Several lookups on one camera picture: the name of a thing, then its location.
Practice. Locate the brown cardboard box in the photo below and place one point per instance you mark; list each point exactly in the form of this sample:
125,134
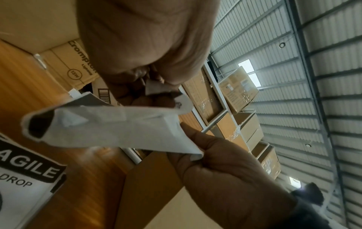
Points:
237,89
251,127

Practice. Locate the right wrist tracker band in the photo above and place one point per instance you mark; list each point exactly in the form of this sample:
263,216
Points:
308,210

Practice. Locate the person's left hand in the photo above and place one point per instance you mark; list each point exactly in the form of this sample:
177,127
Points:
147,38

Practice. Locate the fragile sticker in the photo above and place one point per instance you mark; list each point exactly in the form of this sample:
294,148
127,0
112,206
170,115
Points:
118,127

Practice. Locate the flattened printed cardboard carton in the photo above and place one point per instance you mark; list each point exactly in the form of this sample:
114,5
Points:
70,64

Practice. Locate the cardboard box white labels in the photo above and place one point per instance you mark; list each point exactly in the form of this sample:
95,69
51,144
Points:
268,163

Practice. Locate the barcode printed cardboard box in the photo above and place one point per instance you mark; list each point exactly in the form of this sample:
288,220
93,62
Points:
104,94

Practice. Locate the large cardboard box white sticker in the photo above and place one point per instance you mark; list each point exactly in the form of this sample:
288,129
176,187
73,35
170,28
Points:
203,98

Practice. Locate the squarish taped cardboard box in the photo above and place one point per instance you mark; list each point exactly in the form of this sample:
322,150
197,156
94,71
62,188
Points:
150,190

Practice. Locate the stack of fragile stickers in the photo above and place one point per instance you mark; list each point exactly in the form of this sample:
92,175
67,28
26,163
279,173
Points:
22,196

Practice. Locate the wooden shelf unit white frame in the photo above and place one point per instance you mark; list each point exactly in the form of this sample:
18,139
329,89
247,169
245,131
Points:
219,96

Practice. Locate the small taped cardboard box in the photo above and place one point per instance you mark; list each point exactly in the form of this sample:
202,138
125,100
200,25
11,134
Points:
36,20

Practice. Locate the person's right hand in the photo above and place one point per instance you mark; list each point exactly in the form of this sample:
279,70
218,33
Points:
234,183

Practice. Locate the plastic wrapped cardboard box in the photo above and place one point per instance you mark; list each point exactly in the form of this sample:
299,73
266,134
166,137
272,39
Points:
229,129

